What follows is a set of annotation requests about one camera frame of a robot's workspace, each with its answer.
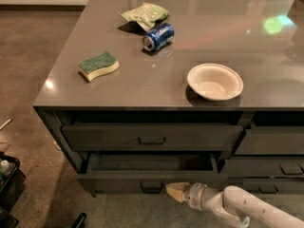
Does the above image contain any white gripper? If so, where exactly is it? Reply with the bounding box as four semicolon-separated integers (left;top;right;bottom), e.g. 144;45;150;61
165;182;207;211

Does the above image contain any grey drawer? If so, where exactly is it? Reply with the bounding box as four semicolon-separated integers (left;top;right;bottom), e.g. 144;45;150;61
235;124;304;155
62;123;242;151
77;152;227;197
221;159;304;178
225;178;304;195

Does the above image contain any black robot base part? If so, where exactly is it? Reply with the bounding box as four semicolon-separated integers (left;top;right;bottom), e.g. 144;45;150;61
71;213;86;228

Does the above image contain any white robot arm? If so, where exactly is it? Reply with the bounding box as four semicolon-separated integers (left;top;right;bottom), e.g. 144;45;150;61
166;182;304;228

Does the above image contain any grey counter cabinet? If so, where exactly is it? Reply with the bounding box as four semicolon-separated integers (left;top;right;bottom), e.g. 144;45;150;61
32;0;304;182

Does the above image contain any white paper bowl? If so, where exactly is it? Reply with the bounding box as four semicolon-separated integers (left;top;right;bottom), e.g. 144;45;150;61
187;63;243;101

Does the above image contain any green yellow sponge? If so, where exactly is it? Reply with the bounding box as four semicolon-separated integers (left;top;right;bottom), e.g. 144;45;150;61
78;51;120;82

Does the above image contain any blue soda can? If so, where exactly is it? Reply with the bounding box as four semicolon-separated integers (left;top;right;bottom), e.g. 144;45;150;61
142;23;175;52

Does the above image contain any black bin with bottles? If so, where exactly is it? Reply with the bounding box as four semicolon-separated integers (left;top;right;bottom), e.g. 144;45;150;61
0;152;25;228

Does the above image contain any green chip bag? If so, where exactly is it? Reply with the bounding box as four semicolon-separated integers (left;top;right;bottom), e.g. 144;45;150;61
121;2;170;31

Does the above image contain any metal rod on floor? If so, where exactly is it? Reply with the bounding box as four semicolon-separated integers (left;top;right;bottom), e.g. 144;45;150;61
0;118;12;131

